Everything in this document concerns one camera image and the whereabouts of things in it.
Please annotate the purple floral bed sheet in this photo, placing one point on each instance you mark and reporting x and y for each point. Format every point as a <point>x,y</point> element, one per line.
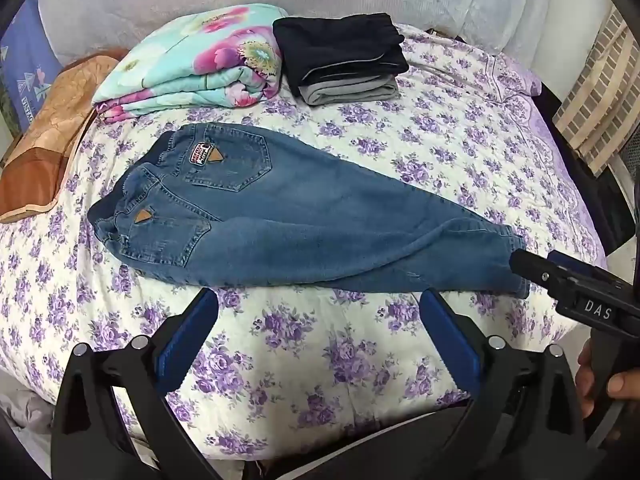
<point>350,360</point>

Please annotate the brick pattern panel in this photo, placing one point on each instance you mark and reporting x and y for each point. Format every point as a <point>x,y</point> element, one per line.
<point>600,100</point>

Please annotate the blue denim pants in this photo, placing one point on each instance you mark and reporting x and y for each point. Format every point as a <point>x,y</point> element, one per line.
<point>300,220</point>

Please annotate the turquoise floral folded blanket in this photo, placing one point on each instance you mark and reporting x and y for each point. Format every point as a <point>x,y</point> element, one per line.
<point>200,60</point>

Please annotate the black furniture frame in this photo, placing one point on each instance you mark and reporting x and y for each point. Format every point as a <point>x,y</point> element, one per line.
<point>590,185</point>

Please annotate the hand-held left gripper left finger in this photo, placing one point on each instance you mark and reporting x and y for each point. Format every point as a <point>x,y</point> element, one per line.
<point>187,330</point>

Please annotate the person's right hand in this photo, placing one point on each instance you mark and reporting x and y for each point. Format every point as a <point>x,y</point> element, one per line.
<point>586,380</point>

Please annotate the orange brown pillow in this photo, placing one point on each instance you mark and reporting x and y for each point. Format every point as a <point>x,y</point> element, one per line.
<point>45,135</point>

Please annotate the grey folded garment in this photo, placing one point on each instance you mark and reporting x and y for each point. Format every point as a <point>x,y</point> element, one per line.
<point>345,91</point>

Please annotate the black folded garment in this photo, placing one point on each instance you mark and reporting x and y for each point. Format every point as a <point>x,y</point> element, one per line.
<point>340,45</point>

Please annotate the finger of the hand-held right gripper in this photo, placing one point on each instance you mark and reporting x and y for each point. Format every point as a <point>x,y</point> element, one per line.
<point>535,265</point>
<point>575,265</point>

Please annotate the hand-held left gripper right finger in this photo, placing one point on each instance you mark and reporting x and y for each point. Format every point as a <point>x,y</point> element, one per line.
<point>450,335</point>

